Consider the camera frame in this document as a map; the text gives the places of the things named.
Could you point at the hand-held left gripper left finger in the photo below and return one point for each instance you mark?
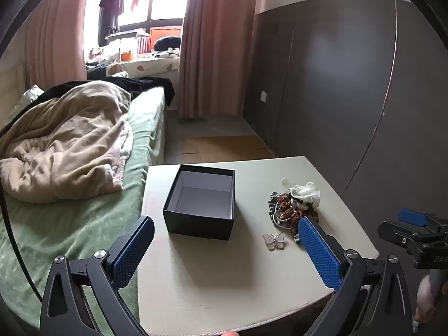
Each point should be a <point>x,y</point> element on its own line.
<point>133,252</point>

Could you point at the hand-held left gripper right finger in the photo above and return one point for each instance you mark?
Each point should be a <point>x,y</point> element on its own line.
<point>318,252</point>

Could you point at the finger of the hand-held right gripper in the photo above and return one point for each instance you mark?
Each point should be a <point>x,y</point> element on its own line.
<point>393,232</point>
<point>413,217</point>

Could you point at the silver butterfly brooch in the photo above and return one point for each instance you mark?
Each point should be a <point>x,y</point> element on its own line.
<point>276,240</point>

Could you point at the white plush ornament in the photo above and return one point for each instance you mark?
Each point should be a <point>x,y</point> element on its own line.
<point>306,193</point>

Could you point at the black jewelry box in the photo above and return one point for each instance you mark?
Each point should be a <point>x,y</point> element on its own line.
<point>196,225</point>

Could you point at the person's right forearm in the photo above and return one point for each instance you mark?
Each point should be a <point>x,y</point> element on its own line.
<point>425,297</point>

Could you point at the bed with green sheet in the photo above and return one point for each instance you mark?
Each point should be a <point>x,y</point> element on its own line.
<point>70,238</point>

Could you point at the beige blanket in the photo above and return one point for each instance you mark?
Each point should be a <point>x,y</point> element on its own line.
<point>70,140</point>

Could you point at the flat cardboard sheet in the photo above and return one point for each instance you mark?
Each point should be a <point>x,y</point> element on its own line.
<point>227,143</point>

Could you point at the black cloth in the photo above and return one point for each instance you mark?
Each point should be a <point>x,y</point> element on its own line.
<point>150,84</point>

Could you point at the patterned window seat cushion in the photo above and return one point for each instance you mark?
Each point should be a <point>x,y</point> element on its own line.
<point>154,66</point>

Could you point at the small orange box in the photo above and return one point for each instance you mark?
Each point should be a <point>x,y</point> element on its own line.
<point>127,56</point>

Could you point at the black bag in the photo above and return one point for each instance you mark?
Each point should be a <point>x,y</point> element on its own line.
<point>168,43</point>

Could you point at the pink curtain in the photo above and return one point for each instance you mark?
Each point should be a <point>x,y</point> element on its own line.
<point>56,35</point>
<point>217,42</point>

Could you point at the hanging dark clothes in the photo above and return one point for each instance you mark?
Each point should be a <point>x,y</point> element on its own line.
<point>112,3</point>

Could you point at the white wall socket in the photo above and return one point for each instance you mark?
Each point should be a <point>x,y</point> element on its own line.
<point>263,96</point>

